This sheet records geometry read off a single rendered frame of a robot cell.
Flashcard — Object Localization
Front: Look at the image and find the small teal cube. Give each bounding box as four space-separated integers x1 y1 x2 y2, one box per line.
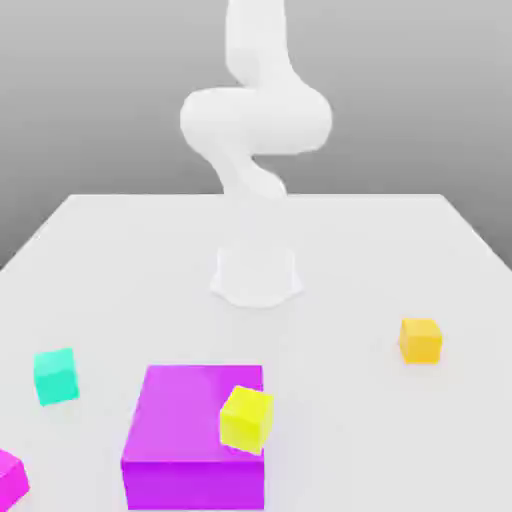
32 346 81 408

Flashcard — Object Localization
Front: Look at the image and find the small yellow cube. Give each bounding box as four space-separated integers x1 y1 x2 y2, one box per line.
218 384 276 457

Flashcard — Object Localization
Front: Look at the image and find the small magenta cube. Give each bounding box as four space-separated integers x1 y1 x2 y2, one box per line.
0 448 32 512

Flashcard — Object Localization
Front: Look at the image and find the small orange cube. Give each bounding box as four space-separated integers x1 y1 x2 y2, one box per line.
398 317 444 366

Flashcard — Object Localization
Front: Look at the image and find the large purple box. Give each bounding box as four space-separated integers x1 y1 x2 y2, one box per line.
120 364 266 512

